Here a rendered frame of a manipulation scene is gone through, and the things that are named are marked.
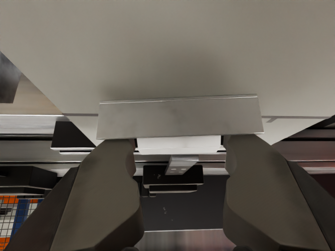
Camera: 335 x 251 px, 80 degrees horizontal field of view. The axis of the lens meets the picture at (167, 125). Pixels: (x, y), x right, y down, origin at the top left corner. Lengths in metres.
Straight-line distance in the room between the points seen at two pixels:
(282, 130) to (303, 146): 0.40
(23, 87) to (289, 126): 0.25
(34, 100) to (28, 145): 0.30
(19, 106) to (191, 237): 0.22
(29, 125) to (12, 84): 0.06
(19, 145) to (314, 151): 0.68
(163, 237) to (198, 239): 0.03
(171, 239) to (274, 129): 0.14
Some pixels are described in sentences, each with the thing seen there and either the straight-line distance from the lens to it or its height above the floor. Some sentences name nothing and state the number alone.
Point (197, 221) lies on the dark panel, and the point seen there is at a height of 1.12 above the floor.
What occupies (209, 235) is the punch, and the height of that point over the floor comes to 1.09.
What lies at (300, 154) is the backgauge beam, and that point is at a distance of 0.58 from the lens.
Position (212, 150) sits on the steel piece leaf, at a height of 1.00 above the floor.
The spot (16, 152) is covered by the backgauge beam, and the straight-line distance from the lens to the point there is 0.55.
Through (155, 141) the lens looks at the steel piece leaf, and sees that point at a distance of 0.18.
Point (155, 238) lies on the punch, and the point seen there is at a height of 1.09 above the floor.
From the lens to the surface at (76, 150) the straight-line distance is 0.24.
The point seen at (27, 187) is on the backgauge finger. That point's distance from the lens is 0.48.
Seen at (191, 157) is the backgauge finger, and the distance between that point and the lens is 0.26.
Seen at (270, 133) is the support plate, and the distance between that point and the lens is 0.19.
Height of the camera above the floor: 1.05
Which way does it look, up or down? 21 degrees down
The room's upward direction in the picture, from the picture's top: 179 degrees clockwise
